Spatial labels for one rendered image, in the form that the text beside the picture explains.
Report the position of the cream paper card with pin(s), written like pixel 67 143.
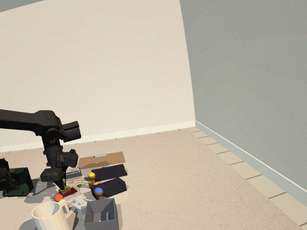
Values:
pixel 76 181

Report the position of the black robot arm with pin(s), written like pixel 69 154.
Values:
pixel 43 123

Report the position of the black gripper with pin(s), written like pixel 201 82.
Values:
pixel 55 173

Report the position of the cream mug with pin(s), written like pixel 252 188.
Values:
pixel 51 216

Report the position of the rubber stamp with red ball handle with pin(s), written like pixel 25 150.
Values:
pixel 58 197

